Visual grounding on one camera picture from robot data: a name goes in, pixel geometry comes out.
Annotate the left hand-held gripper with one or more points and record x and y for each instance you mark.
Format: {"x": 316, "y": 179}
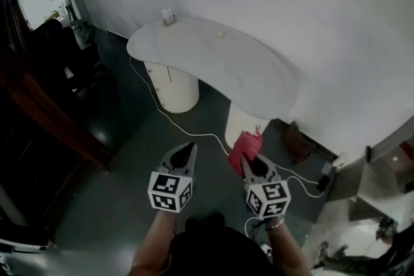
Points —
{"x": 168, "y": 192}

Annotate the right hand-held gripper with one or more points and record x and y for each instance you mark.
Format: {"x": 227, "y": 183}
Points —
{"x": 268, "y": 200}

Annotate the red cloth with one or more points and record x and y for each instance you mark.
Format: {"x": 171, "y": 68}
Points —
{"x": 247, "y": 145}

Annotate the person's left forearm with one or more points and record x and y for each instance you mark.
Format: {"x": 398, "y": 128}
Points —
{"x": 153, "y": 242}

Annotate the person's right forearm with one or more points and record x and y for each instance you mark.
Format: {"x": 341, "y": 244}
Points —
{"x": 288, "y": 249}

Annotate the white curved table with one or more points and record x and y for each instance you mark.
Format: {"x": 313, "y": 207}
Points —
{"x": 210, "y": 68}

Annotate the dark brown bundle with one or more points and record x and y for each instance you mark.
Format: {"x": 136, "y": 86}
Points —
{"x": 296, "y": 142}

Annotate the black power adapter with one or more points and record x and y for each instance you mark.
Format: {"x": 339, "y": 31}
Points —
{"x": 323, "y": 183}

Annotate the white power adapter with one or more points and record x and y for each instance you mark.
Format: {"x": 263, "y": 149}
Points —
{"x": 327, "y": 168}

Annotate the person's black shirt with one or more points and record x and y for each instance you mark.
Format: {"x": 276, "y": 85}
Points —
{"x": 220, "y": 255}

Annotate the camouflage fabric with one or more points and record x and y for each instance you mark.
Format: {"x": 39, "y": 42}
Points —
{"x": 352, "y": 260}

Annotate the wooden card holder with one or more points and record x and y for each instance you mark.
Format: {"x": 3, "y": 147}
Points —
{"x": 169, "y": 22}

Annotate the black office chair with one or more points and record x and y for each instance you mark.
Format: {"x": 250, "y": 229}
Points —
{"x": 48, "y": 35}
{"x": 81, "y": 48}

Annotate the black tripod stand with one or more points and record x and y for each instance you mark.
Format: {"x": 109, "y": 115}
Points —
{"x": 71, "y": 9}

